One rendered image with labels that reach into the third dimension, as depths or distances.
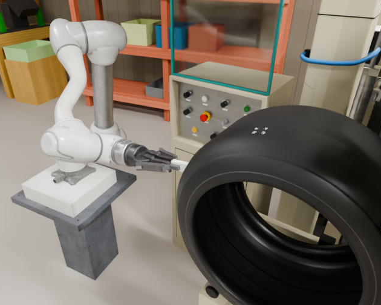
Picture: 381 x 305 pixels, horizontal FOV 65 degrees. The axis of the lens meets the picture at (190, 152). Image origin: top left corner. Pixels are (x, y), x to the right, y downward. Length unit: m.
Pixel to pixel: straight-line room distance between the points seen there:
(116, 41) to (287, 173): 1.05
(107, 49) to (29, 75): 3.59
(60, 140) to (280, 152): 0.62
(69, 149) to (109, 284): 1.38
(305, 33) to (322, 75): 3.65
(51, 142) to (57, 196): 0.79
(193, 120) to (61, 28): 0.79
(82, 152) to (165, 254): 1.45
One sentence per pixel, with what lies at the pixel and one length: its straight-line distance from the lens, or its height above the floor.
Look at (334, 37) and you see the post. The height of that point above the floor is 1.60.
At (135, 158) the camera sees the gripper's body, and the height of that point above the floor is 1.23.
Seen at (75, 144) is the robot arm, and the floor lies 1.30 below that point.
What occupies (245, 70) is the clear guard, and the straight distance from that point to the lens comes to 1.45.
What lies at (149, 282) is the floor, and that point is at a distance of 2.16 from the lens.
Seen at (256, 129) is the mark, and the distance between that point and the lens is 0.66.
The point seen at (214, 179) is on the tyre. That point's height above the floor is 1.34.
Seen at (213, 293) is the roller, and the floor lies 0.91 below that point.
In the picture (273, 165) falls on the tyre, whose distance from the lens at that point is 0.61.
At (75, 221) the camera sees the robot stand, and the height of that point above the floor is 0.65.
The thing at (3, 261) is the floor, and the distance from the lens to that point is 2.58.
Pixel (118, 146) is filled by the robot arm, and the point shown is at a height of 1.24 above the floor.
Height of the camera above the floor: 1.74
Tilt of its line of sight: 31 degrees down
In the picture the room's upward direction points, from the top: 1 degrees clockwise
